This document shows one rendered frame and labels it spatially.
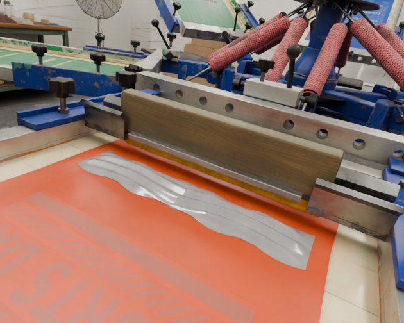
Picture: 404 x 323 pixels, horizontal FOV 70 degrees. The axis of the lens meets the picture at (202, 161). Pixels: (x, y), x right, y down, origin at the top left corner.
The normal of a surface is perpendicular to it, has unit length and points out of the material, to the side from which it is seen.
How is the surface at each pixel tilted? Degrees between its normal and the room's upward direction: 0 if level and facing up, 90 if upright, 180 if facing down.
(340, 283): 0
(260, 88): 90
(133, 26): 90
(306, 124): 90
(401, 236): 0
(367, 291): 0
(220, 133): 90
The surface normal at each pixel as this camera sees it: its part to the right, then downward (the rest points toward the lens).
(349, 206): -0.48, 0.33
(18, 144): 0.87, 0.33
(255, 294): 0.14, -0.89
